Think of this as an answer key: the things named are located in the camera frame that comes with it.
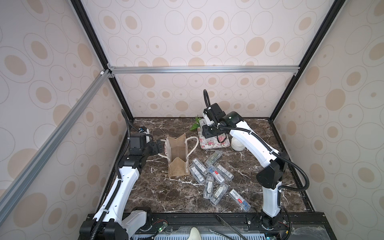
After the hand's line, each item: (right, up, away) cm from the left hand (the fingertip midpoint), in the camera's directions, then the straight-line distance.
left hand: (158, 141), depth 80 cm
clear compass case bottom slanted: (+33, -29, +2) cm, 43 cm away
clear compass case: (+32, -12, +17) cm, 38 cm away
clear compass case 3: (+21, -20, +8) cm, 30 cm away
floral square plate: (+31, +1, -12) cm, 34 cm away
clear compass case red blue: (+33, -20, +10) cm, 40 cm away
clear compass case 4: (+38, -20, +10) cm, 44 cm away
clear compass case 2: (+20, -14, +15) cm, 29 cm away
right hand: (+29, +6, +4) cm, 30 cm away
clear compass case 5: (+27, -26, +4) cm, 38 cm away
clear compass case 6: (+46, -34, -2) cm, 57 cm away
